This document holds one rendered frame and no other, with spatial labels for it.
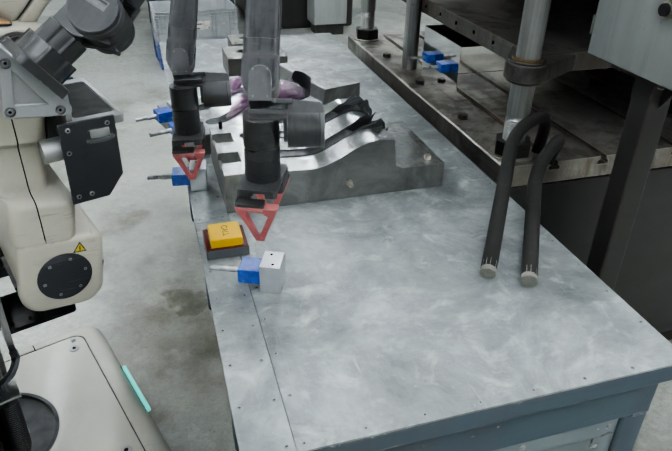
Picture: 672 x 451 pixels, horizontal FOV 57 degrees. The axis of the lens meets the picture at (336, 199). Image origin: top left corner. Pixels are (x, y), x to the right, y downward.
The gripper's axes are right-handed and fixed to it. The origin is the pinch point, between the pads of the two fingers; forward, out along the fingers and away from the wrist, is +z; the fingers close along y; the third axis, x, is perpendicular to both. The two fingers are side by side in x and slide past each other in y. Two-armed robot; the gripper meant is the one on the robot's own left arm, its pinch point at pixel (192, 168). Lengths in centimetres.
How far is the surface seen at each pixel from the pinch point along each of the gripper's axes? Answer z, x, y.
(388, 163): -2.2, -43.1, -8.7
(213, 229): 1.1, -4.7, -25.3
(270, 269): 0.1, -14.4, -41.6
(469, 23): -18, -81, 49
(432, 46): -6, -77, 70
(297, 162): -3.4, -23.0, -7.7
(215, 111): -1.4, -5.2, 31.3
